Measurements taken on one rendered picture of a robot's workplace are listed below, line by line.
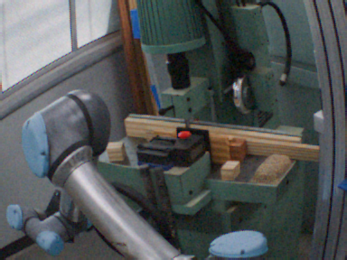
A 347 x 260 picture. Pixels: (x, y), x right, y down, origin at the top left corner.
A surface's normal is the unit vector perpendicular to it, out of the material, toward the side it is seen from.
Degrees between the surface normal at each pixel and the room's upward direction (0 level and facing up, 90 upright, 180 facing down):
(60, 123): 42
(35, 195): 90
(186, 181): 90
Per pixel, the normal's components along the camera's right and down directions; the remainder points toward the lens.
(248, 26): -0.54, 0.40
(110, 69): 0.74, 0.15
